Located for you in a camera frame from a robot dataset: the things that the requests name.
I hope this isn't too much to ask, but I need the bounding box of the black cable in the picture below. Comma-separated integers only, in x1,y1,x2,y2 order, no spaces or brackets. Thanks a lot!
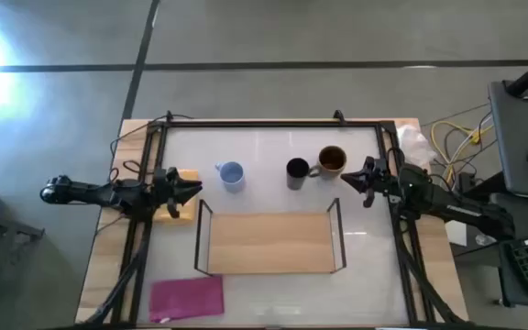
107,112,196,184

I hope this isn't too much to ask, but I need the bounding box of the pink cloth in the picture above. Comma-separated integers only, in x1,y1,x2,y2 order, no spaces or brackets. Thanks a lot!
148,274,226,325

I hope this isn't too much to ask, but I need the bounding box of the wooden shelf with black frame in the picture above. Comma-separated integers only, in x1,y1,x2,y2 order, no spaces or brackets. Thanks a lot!
193,197,348,277

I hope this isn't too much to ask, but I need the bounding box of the yellow cable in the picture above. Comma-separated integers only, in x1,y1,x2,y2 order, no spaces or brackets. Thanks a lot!
430,119,495,184

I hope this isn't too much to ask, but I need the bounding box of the black tapered cup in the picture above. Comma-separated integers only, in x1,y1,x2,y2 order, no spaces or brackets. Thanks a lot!
285,157,312,192

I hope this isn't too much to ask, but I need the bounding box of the white paper sheet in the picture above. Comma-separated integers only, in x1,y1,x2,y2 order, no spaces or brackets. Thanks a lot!
445,219,469,248

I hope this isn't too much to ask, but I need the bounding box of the yellow sponge cloth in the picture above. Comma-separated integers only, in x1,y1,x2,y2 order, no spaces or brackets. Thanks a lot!
153,169,200,225

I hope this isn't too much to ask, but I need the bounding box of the black metal table frame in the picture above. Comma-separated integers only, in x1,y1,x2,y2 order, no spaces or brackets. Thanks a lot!
87,109,469,327

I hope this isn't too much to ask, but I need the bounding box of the light blue mug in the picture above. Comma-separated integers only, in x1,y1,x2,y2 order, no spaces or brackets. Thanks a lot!
214,160,247,193

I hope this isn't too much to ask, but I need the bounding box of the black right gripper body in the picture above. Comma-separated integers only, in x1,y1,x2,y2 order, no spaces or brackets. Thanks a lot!
362,156,402,208

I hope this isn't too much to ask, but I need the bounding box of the grey side desk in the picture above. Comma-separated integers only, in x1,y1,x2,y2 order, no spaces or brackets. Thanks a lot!
488,80,528,203

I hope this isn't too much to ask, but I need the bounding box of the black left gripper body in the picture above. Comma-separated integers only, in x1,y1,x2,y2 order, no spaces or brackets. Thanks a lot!
152,166,182,220

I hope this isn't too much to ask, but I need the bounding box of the clear plastic bag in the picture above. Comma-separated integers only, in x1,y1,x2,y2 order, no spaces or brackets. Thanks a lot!
396,124,437,169

